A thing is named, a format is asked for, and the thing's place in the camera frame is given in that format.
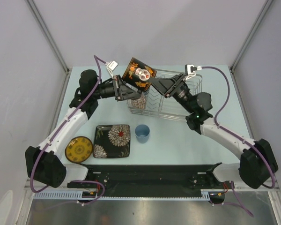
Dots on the metal wire dish rack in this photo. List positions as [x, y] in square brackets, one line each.
[167, 108]

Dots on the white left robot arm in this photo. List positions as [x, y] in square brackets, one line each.
[44, 161]

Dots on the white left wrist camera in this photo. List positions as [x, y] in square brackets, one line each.
[110, 67]

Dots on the black square floral plate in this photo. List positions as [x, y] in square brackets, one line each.
[112, 141]

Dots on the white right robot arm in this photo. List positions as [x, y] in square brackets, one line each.
[256, 160]

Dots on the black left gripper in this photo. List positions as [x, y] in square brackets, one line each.
[123, 92]

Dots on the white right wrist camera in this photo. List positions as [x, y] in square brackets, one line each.
[190, 71]

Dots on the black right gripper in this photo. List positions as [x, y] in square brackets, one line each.
[168, 86]

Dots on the yellow round plate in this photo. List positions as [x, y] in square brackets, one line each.
[79, 149]

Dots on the red black skull mug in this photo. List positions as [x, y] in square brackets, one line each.
[137, 74]

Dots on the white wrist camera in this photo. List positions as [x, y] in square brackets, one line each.
[190, 71]
[110, 67]

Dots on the white slotted cable duct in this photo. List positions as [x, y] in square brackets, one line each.
[85, 196]

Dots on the light blue cup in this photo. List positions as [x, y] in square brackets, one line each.
[142, 133]

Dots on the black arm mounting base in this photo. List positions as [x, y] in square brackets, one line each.
[151, 180]

